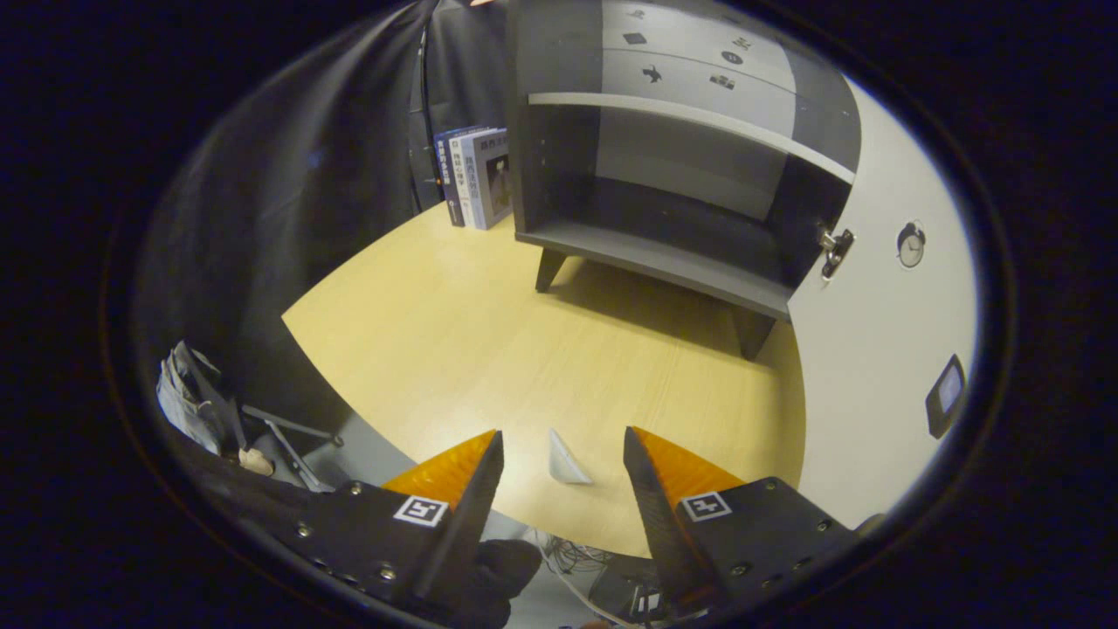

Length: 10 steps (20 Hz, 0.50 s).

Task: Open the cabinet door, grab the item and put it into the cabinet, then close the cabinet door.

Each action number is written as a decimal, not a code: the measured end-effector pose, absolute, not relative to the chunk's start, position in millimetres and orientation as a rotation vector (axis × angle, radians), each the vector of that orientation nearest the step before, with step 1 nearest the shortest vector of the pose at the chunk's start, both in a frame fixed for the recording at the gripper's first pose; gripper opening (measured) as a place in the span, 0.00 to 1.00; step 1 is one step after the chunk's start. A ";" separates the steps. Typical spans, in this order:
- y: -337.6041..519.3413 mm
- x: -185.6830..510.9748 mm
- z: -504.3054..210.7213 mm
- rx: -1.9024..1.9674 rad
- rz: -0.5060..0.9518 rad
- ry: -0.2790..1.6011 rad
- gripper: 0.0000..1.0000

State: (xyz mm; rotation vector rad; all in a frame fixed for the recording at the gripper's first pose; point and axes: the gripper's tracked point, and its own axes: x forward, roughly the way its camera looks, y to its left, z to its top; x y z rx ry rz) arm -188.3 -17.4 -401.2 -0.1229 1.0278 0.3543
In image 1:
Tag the grey cover book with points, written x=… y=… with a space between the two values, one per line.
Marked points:
x=496 y=175

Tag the dark cloth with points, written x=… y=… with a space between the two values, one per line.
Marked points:
x=493 y=572

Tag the grey crumpled cloth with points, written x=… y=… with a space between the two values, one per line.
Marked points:
x=188 y=397

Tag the metal door hinge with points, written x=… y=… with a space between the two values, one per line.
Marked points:
x=834 y=249

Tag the blue spine book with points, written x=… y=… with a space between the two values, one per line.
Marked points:
x=447 y=175

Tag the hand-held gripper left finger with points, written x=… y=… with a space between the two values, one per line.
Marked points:
x=458 y=533

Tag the dark grey cabinet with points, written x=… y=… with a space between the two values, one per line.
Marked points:
x=559 y=52

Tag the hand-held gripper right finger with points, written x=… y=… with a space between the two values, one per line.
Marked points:
x=655 y=515

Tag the black device box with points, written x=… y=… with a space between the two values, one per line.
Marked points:
x=638 y=598

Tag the metal frame stand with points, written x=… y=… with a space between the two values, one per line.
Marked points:
x=293 y=428

